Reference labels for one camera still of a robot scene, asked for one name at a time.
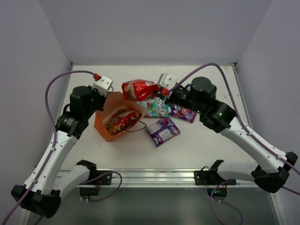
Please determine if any purple Fox's candy bag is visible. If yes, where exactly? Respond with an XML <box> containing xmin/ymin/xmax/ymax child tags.
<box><xmin>169</xmin><ymin>105</ymin><xmax>197</xmax><ymax>123</ymax></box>

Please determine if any blue white snack packet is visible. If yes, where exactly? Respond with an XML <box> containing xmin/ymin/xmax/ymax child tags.
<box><xmin>185</xmin><ymin>84</ymin><xmax>191</xmax><ymax>91</ymax></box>

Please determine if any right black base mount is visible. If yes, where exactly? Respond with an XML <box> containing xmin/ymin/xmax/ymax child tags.
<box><xmin>194</xmin><ymin>160</ymin><xmax>237</xmax><ymax>200</ymax></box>

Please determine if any purple white snack packet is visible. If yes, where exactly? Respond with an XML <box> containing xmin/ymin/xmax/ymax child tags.
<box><xmin>146</xmin><ymin>117</ymin><xmax>180</xmax><ymax>147</ymax></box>

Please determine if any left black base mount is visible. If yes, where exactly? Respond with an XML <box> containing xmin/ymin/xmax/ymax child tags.
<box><xmin>79</xmin><ymin>170</ymin><xmax>112</xmax><ymax>199</ymax></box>

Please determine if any red snack packet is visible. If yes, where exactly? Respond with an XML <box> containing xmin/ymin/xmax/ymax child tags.
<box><xmin>105</xmin><ymin>109</ymin><xmax>142</xmax><ymax>135</ymax></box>

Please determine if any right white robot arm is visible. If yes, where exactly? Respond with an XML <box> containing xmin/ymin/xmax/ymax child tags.
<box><xmin>163</xmin><ymin>76</ymin><xmax>298</xmax><ymax>193</ymax></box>

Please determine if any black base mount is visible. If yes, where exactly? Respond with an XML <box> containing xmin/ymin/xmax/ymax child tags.
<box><xmin>79</xmin><ymin>170</ymin><xmax>112</xmax><ymax>199</ymax></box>
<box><xmin>194</xmin><ymin>160</ymin><xmax>237</xmax><ymax>200</ymax></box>

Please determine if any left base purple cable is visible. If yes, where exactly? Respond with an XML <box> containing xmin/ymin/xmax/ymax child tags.
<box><xmin>81</xmin><ymin>172</ymin><xmax>123</xmax><ymax>203</ymax></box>

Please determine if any aluminium table rail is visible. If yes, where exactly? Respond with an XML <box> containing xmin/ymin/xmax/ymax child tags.
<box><xmin>56</xmin><ymin>168</ymin><xmax>272</xmax><ymax>188</ymax></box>

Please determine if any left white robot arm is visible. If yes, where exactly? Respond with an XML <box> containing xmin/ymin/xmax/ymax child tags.
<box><xmin>11</xmin><ymin>86</ymin><xmax>107</xmax><ymax>218</ymax></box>

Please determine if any red chocolate bar packet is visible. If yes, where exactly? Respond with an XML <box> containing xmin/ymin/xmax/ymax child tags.
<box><xmin>121</xmin><ymin>79</ymin><xmax>160</xmax><ymax>102</ymax></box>

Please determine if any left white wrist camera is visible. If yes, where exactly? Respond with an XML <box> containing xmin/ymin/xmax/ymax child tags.
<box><xmin>92</xmin><ymin>73</ymin><xmax>113</xmax><ymax>96</ymax></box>

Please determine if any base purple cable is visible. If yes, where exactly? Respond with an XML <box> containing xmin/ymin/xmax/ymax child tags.
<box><xmin>209</xmin><ymin>179</ymin><xmax>243</xmax><ymax>225</ymax></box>
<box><xmin>81</xmin><ymin>172</ymin><xmax>123</xmax><ymax>203</ymax></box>

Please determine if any orange paper bag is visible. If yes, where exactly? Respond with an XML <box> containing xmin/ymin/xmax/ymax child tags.
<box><xmin>94</xmin><ymin>92</ymin><xmax>145</xmax><ymax>142</ymax></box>

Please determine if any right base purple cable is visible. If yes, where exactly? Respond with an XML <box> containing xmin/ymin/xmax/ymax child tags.
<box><xmin>209</xmin><ymin>179</ymin><xmax>243</xmax><ymax>225</ymax></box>

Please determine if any green wafer packet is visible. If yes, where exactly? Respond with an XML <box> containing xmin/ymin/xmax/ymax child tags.
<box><xmin>137</xmin><ymin>97</ymin><xmax>169</xmax><ymax>118</ymax></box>

